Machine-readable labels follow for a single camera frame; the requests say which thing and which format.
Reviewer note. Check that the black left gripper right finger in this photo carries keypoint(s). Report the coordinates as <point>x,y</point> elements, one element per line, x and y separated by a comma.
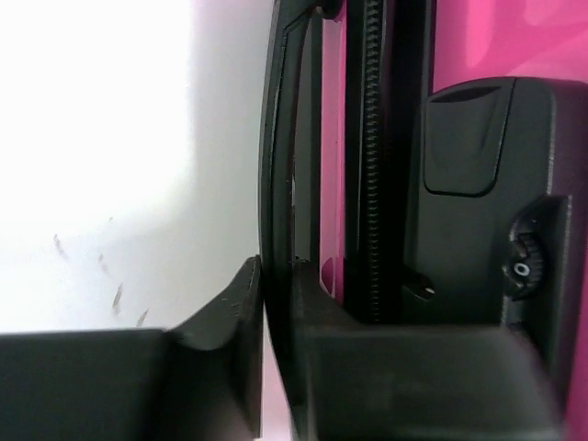
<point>366,382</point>

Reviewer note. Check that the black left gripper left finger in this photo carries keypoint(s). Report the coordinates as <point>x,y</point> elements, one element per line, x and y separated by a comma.
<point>201,380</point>

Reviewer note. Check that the pink hard-shell suitcase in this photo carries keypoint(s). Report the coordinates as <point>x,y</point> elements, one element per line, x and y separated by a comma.
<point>460,135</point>

